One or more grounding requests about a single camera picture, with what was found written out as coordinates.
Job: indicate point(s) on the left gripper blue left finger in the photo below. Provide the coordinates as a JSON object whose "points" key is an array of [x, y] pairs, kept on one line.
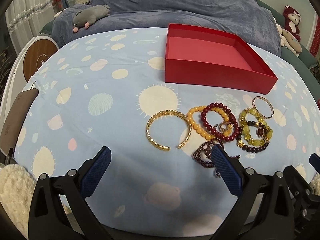
{"points": [[93, 170]]}

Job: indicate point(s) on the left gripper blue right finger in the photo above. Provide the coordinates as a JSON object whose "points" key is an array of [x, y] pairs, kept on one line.
{"points": [[228, 170]]}

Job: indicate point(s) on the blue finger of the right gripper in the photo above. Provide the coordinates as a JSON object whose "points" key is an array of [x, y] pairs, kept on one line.
{"points": [[314, 160]]}

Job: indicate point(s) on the small garnet bead strand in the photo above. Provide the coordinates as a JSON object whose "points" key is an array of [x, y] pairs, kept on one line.
{"points": [[203, 155]]}

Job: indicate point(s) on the rose gold thin bangle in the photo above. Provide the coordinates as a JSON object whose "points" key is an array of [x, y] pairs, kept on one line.
{"points": [[263, 107]]}

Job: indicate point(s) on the white fluffy cushion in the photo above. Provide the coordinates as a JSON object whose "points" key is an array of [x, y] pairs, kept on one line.
{"points": [[17, 187]]}

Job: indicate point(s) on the light blue planet bedsheet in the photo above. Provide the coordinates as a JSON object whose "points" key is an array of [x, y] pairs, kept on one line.
{"points": [[101, 90]]}

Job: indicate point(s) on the beige plush toy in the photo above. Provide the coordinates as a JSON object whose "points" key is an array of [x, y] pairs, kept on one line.
{"points": [[289, 41]]}

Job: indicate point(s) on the red cardboard box tray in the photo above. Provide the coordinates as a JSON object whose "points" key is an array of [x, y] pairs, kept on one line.
{"points": [[202, 56]]}

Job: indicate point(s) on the white round wooden device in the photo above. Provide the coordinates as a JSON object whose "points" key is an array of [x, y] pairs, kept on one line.
{"points": [[31, 58]]}

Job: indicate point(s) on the red monkey plush toy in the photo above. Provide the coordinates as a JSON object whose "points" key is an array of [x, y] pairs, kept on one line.
{"points": [[292, 20]]}

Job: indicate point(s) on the grey mouse plush toy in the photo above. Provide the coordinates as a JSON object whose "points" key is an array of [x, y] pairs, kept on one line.
{"points": [[87, 17]]}

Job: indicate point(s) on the blue grey plush blanket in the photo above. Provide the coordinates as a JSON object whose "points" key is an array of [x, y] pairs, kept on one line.
{"points": [[245, 18]]}

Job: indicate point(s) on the white sheer curtain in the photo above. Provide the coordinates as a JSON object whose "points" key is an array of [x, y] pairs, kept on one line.
{"points": [[26, 18]]}

